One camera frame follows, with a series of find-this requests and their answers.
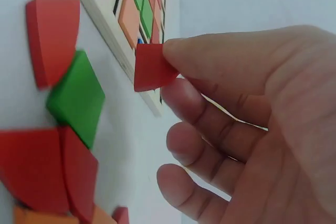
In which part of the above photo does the small red rhombus piece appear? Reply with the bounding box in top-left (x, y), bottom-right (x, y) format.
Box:
top-left (133, 42), bottom-right (180, 92)

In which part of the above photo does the wooden puzzle board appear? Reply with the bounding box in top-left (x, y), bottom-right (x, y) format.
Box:
top-left (64, 0), bottom-right (169, 117)

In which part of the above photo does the orange rhombus piece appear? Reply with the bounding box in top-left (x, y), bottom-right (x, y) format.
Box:
top-left (13, 205), bottom-right (79, 224)
top-left (91, 205), bottom-right (118, 224)

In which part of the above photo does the group of inlaid coloured tiles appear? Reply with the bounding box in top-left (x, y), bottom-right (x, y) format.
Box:
top-left (112, 0), bottom-right (169, 45)

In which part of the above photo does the person's right hand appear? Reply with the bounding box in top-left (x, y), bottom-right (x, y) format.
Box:
top-left (156, 25), bottom-right (336, 224)

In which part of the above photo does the green rhombus piece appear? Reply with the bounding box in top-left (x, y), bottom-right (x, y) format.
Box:
top-left (46, 50), bottom-right (106, 150)

